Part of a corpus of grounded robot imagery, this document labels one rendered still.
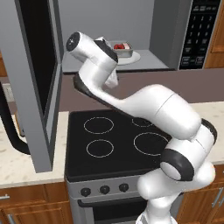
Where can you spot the wooden drawer front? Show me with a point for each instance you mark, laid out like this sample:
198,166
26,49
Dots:
219,173
38,194

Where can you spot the white wall outlet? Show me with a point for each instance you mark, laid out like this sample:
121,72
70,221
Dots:
8,92

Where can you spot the steel stove with black hob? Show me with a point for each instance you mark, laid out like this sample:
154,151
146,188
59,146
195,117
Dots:
122,154

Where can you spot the black oven door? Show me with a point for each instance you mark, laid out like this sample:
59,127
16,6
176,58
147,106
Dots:
116,214

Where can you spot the grey microwave oven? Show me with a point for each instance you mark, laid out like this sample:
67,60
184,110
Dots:
201,35

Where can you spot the wooden wall cabinet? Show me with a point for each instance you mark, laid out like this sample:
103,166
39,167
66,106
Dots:
2,65
215,35

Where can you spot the grey microwave door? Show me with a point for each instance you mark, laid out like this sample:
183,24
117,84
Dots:
27,96

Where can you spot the black stove knob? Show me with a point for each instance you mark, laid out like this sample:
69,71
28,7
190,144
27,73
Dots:
123,187
104,189
85,192

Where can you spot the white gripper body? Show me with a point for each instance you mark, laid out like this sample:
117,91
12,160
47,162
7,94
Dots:
112,79

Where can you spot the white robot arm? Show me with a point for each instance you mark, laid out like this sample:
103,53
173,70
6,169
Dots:
163,108

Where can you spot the clear tupperware container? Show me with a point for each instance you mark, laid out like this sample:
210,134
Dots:
127,52

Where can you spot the red bell pepper pieces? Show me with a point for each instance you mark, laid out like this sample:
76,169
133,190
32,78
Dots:
118,46

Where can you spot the white microwave turntable plate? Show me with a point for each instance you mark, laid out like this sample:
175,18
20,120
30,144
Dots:
132,59

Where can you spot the wooden cupboard door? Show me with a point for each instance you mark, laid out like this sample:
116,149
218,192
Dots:
40,214
195,207

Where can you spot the pink steak piece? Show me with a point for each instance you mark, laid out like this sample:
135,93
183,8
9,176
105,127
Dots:
126,45

